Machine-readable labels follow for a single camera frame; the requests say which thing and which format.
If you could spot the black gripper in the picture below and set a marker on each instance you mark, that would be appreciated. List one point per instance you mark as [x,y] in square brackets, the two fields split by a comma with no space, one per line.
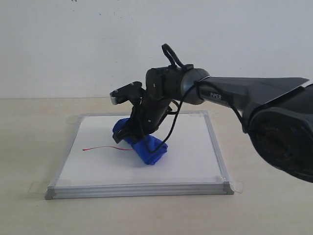
[144,119]

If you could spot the blue cloth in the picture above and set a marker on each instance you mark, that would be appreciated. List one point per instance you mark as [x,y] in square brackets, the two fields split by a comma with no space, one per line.
[149,149]

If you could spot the dark grey Piper robot arm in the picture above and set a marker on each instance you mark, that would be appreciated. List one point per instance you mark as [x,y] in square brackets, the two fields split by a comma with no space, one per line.
[276,113]

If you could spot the clear tape strip back left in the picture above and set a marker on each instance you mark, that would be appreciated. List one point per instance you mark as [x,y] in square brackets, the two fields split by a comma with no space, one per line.
[74,119]

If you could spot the clear tape strip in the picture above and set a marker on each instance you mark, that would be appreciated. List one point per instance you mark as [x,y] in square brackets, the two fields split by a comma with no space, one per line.
[41,187]
[200,113]
[230,187]
[74,119]

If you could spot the clear tape strip back right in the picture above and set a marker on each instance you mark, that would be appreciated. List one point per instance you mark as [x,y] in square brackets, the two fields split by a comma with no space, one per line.
[200,113]

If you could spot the clear tape strip front left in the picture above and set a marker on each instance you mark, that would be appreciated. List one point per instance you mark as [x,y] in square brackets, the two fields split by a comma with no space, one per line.
[41,187]

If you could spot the clear tape strip front right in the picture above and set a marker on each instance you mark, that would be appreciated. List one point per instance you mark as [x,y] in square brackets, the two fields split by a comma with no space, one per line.
[230,187]

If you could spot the white board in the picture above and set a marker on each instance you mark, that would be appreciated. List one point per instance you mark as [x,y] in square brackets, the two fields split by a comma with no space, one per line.
[99,167]

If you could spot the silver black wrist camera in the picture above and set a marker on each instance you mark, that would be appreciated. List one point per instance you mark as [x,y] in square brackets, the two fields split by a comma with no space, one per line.
[130,92]

